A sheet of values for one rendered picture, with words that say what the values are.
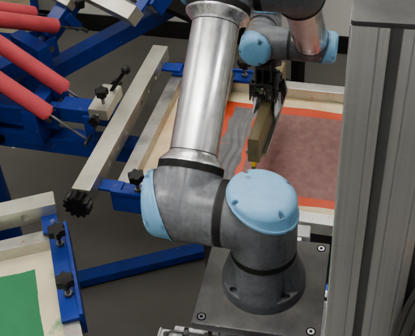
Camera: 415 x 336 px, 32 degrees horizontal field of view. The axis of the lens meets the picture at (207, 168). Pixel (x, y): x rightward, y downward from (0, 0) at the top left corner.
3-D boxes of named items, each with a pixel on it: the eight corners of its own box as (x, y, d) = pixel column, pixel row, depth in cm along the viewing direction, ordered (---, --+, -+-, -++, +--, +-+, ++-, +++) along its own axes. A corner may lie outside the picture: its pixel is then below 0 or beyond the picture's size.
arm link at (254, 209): (292, 277, 121) (293, 219, 112) (213, 263, 125) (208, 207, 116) (303, 225, 130) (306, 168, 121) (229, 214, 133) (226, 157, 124)
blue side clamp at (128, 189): (227, 213, 192) (226, 193, 187) (222, 227, 188) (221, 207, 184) (119, 197, 199) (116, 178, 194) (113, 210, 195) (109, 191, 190)
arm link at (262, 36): (285, 42, 162) (293, 17, 170) (235, 37, 164) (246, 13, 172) (284, 71, 167) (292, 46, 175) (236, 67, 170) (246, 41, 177)
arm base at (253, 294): (300, 320, 127) (302, 283, 120) (214, 309, 130) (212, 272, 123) (309, 255, 138) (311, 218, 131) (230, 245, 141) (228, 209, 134)
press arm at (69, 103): (122, 115, 217) (120, 102, 214) (115, 128, 213) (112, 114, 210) (68, 109, 221) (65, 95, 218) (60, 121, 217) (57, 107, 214)
